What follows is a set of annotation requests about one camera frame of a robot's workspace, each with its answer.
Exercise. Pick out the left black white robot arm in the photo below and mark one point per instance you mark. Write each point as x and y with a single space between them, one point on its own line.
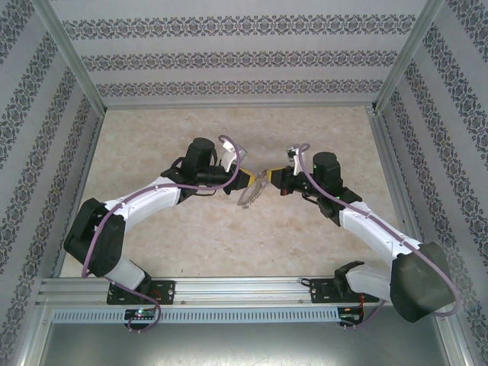
99 244

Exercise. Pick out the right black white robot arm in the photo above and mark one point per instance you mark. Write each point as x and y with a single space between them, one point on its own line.
419 282

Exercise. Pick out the grey metal sheet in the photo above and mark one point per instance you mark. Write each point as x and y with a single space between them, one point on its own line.
244 347

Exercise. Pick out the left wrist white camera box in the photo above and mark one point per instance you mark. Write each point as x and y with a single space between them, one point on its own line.
230 152

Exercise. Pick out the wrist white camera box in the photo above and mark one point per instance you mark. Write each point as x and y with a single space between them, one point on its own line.
230 152
294 152

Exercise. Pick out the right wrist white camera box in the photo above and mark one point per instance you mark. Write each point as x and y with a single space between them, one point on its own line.
294 152

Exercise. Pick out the thin aluminium frame bar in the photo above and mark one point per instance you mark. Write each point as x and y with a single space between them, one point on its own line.
244 105

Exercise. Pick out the aluminium side rail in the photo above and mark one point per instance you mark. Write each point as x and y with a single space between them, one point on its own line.
376 122

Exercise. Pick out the wide aluminium mounting rail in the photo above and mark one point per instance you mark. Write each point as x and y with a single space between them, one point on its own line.
244 291

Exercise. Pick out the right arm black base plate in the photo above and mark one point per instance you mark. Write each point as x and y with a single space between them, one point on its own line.
322 291

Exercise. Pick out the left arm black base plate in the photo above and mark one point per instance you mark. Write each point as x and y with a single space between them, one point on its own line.
167 291

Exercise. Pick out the aluminium frame post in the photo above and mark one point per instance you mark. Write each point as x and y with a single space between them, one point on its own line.
405 57
72 57

